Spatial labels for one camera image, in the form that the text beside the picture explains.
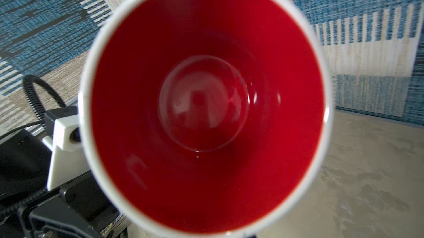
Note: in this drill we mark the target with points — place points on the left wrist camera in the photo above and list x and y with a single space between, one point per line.
63 138

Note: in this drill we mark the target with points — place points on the white round mug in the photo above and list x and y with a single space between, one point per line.
206 118

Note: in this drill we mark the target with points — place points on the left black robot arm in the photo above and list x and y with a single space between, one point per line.
25 159

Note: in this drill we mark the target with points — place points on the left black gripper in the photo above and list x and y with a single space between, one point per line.
75 209

